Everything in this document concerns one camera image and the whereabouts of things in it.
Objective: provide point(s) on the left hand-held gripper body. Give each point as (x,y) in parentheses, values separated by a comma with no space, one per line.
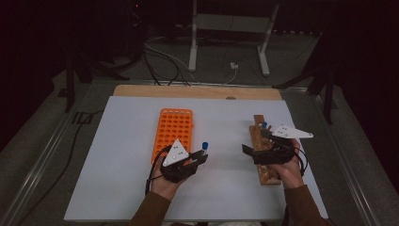
(175,153)

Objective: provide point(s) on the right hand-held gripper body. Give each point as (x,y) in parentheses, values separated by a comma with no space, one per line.
(276,155)

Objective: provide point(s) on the blue capped glass test tube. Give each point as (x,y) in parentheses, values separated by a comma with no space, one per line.
(264,124)
(205,145)

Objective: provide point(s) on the wooden test tube rack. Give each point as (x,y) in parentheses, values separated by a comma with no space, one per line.
(268,177)

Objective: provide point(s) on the orange plastic test tube rack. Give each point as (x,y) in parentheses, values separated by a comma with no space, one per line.
(172,125)

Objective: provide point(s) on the person's right hand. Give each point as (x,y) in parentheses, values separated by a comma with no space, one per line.
(291,172)

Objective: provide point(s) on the person's left hand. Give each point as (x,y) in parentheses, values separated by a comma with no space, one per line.
(161,185)

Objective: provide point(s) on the white table sheet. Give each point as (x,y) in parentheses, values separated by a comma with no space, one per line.
(125,157)

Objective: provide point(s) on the black tripod stand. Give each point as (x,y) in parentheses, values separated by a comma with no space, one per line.
(327,94)
(69,81)

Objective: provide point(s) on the dark equipment with red light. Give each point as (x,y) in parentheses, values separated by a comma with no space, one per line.
(137,5)

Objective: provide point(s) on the white metal stand frame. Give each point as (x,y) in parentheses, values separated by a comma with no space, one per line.
(232,23)

